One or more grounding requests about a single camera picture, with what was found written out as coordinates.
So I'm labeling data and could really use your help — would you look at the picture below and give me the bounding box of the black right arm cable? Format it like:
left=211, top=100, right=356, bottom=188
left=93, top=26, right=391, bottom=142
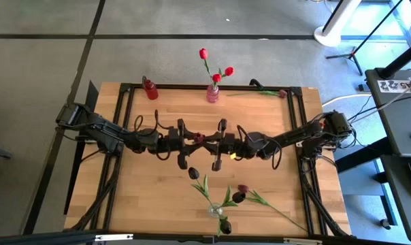
left=236, top=125, right=283, bottom=170

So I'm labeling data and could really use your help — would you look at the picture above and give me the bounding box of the thin black tripod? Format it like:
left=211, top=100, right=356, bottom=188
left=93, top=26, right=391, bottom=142
left=325, top=0, right=406, bottom=76

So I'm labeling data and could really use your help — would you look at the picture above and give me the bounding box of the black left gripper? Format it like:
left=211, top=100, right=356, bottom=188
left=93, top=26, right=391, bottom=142
left=164, top=118, right=206, bottom=170

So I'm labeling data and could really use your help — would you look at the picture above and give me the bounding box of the clear ribbed glass vase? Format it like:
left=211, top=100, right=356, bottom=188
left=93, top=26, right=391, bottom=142
left=208, top=203, right=224, bottom=218

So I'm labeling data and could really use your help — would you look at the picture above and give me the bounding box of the dark grey desk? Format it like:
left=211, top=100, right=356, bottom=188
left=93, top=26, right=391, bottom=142
left=364, top=67, right=411, bottom=243

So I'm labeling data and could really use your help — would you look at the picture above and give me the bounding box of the black artificial tulip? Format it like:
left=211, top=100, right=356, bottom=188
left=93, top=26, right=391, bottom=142
left=214, top=185, right=246, bottom=212
left=216, top=214, right=233, bottom=238
left=187, top=166, right=217, bottom=212

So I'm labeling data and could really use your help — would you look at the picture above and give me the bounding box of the white floor cable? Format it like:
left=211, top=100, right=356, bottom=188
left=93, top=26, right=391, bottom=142
left=322, top=93, right=367, bottom=108

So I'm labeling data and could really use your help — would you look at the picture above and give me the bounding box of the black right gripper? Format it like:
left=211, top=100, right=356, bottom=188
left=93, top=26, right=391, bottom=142
left=201, top=118, right=239, bottom=172

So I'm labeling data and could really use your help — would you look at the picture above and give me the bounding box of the silver aluminium bracket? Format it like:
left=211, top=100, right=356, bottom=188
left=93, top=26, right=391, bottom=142
left=95, top=233, right=134, bottom=242
left=282, top=237, right=324, bottom=245

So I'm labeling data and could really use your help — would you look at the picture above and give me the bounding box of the red ribbed glass vase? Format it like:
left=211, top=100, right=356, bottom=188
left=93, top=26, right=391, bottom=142
left=142, top=75, right=159, bottom=101

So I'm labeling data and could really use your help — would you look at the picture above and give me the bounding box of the pink ribbed glass vase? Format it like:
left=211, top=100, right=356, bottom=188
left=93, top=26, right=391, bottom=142
left=205, top=84, right=220, bottom=104

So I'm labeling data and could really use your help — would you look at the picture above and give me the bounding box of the thick black pole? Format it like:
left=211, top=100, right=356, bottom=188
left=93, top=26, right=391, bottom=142
left=378, top=37, right=411, bottom=80

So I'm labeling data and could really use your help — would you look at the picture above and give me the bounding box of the black aluminium table frame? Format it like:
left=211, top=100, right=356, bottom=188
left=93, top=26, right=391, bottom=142
left=65, top=82, right=351, bottom=245

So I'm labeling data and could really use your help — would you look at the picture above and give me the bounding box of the black flat panel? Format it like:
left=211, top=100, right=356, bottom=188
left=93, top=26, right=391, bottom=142
left=63, top=80, right=100, bottom=216

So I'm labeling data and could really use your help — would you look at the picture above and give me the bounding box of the white floor stand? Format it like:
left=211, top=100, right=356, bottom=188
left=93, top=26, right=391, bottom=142
left=313, top=0, right=363, bottom=48

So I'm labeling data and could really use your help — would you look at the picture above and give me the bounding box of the white printed label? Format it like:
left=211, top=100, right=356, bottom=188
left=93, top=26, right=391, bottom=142
left=377, top=79, right=411, bottom=93

